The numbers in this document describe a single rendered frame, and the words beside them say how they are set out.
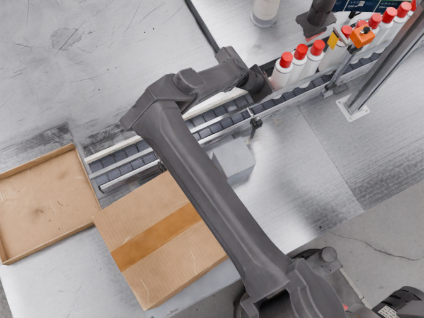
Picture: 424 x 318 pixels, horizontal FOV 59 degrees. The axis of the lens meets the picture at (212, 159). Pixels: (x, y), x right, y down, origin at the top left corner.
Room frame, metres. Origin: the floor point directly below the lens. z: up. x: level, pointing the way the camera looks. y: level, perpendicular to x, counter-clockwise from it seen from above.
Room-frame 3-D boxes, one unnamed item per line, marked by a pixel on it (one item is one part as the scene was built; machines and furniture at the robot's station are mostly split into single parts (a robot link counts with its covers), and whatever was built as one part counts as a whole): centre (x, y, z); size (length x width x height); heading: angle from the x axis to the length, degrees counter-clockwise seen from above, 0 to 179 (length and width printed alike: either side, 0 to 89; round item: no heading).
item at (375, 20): (0.80, -0.45, 0.98); 0.05 x 0.05 x 0.20
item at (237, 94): (0.62, -0.08, 0.90); 1.07 x 0.01 x 0.02; 122
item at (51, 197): (0.22, 0.50, 0.85); 0.30 x 0.26 x 0.04; 122
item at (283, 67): (0.64, -0.18, 0.98); 0.05 x 0.05 x 0.20
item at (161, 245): (0.14, 0.07, 0.99); 0.30 x 0.24 x 0.27; 128
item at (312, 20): (0.76, -0.26, 1.13); 0.10 x 0.07 x 0.07; 122
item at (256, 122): (0.51, -0.11, 0.91); 0.07 x 0.03 x 0.16; 32
